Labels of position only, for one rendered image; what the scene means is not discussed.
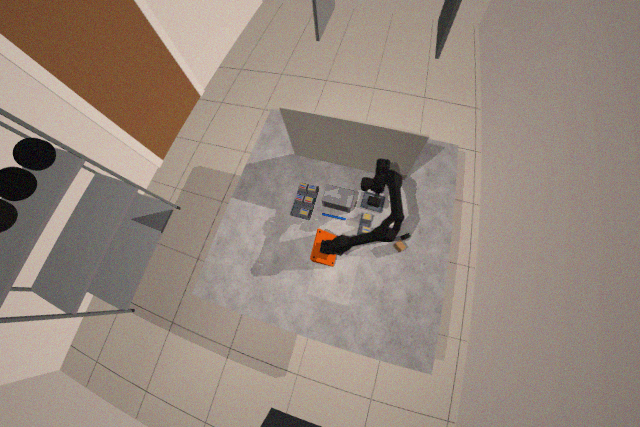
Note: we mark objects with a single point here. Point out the grey flat panel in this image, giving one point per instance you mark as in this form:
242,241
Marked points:
350,142

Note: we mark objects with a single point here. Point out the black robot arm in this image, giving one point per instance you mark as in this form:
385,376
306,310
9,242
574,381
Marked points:
382,233

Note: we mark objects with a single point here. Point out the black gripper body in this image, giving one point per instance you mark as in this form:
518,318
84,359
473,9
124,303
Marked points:
375,201

